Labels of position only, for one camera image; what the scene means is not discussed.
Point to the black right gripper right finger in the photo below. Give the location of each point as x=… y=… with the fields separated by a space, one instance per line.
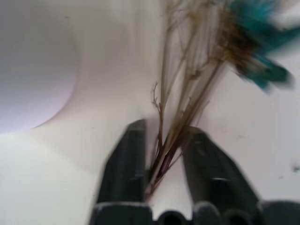
x=211 y=168

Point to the white ceramic vase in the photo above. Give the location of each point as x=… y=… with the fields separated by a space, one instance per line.
x=105 y=77

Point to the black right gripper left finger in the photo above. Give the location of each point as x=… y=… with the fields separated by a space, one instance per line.
x=122 y=168

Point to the teal dried flower bouquet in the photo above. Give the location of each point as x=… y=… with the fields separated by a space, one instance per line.
x=187 y=98

